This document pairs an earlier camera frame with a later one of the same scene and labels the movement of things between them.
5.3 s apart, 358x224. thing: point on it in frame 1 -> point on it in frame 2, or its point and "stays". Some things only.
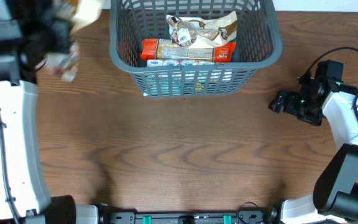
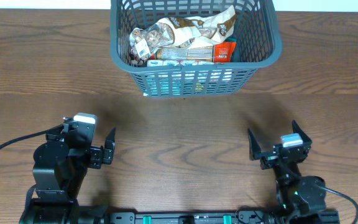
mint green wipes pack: (163, 84) stays
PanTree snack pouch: (78, 14) -> (173, 32)
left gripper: (62, 29) -> (96, 156)
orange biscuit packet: (156, 48) stays
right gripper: (289, 104) -> (277, 156)
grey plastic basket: (258, 43) stays
